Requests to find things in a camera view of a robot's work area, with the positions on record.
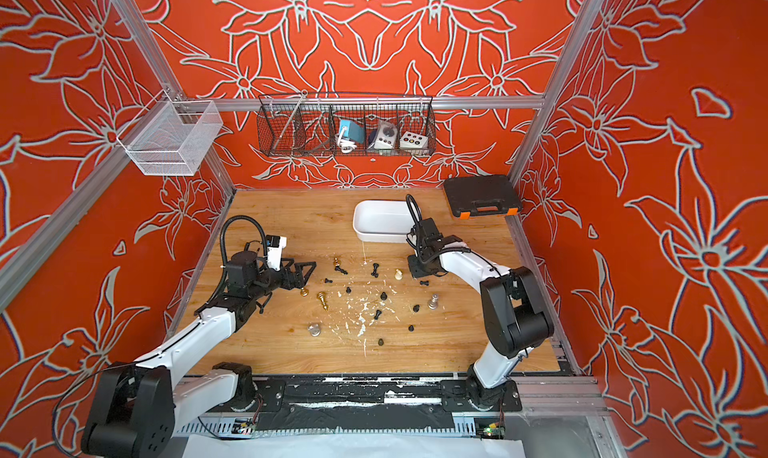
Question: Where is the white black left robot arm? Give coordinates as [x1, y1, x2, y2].
[80, 216, 317, 457]

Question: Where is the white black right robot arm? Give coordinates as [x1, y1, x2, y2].
[405, 194, 555, 410]

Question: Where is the gold chess piece lying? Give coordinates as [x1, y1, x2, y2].
[317, 292, 329, 311]

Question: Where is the silver chess piece right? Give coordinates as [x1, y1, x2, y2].
[428, 294, 439, 310]

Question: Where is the white plastic storage box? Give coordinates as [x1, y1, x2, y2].
[353, 200, 414, 244]

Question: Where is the teal box in basket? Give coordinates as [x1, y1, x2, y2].
[337, 119, 365, 144]

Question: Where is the black orange tool case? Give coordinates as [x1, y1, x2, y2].
[443, 175, 523, 220]

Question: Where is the white dotted cube in basket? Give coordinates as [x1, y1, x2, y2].
[399, 132, 428, 152]

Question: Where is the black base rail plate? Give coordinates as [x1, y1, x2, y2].
[203, 375, 523, 414]

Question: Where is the black wire wall basket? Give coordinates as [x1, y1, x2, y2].
[257, 92, 437, 158]

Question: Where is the clear plastic wall bin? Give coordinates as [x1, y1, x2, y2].
[118, 101, 223, 177]

